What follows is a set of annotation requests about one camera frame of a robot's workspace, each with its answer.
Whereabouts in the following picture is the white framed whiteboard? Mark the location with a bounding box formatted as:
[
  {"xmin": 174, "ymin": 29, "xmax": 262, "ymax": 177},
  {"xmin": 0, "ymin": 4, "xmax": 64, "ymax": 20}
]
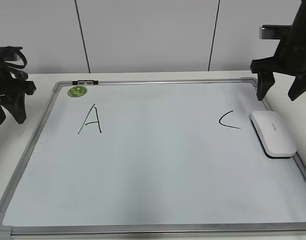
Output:
[{"xmin": 0, "ymin": 77, "xmax": 306, "ymax": 240}]

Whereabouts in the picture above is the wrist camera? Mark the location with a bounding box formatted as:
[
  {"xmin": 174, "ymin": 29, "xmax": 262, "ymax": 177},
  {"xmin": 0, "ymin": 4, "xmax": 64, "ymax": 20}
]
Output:
[
  {"xmin": 3, "ymin": 46, "xmax": 23, "ymax": 62},
  {"xmin": 259, "ymin": 24, "xmax": 291, "ymax": 40}
]

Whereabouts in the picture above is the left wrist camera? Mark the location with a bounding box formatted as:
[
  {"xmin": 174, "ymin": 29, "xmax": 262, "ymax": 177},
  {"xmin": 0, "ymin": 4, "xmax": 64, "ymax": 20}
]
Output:
[{"xmin": 3, "ymin": 46, "xmax": 23, "ymax": 62}]

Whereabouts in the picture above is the round green magnet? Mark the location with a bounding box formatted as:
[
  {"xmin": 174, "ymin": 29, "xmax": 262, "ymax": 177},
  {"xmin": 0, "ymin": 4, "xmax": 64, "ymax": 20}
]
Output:
[{"xmin": 67, "ymin": 85, "xmax": 88, "ymax": 98}]

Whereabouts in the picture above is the white whiteboard eraser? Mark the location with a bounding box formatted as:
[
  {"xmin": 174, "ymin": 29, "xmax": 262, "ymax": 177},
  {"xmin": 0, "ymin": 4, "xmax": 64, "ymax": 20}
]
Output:
[{"xmin": 250, "ymin": 110, "xmax": 297, "ymax": 159}]

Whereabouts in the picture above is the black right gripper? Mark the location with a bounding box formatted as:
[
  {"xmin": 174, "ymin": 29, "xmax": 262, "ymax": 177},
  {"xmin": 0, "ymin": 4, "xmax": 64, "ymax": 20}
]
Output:
[{"xmin": 250, "ymin": 25, "xmax": 306, "ymax": 101}]

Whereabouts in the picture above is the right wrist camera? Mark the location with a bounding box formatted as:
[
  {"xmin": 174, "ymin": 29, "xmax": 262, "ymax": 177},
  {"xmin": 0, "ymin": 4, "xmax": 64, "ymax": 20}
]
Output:
[{"xmin": 259, "ymin": 24, "xmax": 291, "ymax": 40}]

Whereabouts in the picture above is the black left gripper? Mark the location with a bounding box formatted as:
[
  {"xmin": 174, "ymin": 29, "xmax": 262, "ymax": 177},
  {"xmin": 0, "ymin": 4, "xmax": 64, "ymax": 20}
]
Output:
[{"xmin": 0, "ymin": 58, "xmax": 36, "ymax": 125}]

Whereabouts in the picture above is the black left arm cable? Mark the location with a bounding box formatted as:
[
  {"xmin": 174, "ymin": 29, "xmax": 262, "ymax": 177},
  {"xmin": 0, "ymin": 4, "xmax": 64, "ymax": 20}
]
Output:
[{"xmin": 0, "ymin": 46, "xmax": 28, "ymax": 81}]

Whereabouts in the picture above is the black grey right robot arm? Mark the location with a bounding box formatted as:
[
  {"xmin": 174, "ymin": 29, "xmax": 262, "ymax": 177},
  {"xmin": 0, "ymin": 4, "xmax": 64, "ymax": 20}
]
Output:
[{"xmin": 250, "ymin": 0, "xmax": 306, "ymax": 101}]

